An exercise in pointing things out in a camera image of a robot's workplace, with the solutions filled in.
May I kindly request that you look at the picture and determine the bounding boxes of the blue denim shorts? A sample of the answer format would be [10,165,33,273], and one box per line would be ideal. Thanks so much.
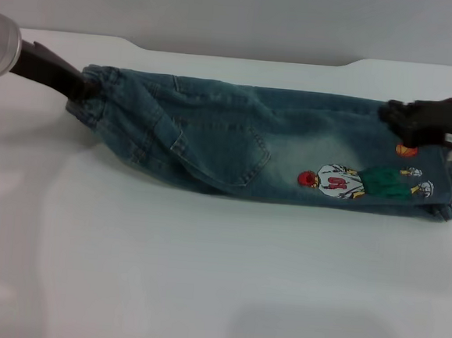
[59,61,452,223]

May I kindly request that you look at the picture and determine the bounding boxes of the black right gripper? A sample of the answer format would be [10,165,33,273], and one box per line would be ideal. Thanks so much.
[376,91,452,151]

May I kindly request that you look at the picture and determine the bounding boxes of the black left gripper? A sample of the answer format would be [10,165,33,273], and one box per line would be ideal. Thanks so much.
[14,39,103,105]

